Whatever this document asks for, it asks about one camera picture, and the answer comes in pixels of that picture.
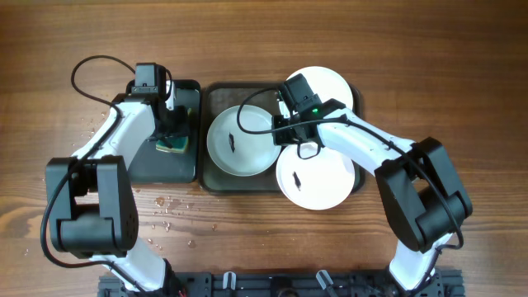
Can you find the green yellow sponge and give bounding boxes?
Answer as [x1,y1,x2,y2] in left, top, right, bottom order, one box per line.
[155,107,193,154]

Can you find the white plate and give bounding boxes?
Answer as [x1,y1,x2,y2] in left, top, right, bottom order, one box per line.
[278,66,354,141]
[276,143,356,210]

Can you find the light blue plate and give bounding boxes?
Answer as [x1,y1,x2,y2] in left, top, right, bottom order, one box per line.
[206,105,281,177]

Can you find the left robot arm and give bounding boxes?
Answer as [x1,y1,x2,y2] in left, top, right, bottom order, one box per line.
[40,91,186,296]

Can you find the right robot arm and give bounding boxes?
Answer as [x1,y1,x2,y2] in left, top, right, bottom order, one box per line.
[271,99,473,296]

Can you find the dark brown serving tray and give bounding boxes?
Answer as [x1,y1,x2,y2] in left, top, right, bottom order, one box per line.
[198,81,365,196]

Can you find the black rectangular sponge tray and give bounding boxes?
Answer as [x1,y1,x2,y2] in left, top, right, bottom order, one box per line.
[111,80,200,184]

